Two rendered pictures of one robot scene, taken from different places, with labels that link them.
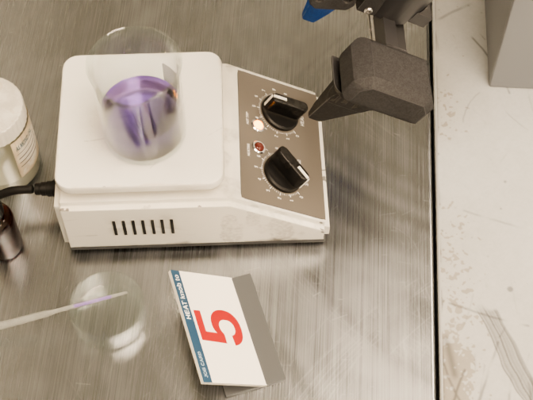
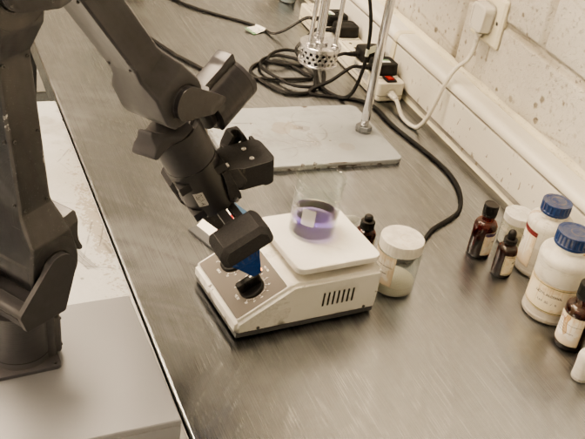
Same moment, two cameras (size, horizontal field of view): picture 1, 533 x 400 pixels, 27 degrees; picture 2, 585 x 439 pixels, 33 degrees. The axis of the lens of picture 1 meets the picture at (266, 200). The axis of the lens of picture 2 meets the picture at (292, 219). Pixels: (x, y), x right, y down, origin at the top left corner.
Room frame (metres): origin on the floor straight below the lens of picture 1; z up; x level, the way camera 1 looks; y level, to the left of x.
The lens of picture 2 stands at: (1.35, -0.47, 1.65)
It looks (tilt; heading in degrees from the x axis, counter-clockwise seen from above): 32 degrees down; 149
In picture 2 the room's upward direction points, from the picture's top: 10 degrees clockwise
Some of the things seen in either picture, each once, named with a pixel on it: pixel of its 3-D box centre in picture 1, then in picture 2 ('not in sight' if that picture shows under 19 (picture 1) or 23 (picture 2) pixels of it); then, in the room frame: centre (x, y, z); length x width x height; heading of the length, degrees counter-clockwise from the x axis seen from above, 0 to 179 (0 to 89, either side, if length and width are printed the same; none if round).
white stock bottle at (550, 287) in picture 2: not in sight; (561, 272); (0.59, 0.40, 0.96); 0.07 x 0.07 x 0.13
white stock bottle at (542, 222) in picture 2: not in sight; (546, 235); (0.51, 0.45, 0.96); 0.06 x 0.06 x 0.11
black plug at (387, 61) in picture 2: not in sight; (378, 65); (-0.07, 0.50, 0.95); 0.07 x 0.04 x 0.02; 86
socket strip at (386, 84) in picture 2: not in sight; (347, 47); (-0.22, 0.52, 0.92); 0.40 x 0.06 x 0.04; 176
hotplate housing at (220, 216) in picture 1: (180, 152); (295, 270); (0.48, 0.07, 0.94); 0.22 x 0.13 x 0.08; 92
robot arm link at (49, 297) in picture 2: not in sight; (15, 273); (0.62, -0.32, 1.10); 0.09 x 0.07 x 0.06; 29
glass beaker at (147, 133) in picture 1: (139, 104); (315, 204); (0.46, 0.09, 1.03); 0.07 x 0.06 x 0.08; 177
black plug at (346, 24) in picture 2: not in sight; (340, 29); (-0.24, 0.51, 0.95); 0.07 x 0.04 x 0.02; 86
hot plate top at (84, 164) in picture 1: (141, 120); (319, 239); (0.48, 0.09, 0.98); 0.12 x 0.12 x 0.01; 2
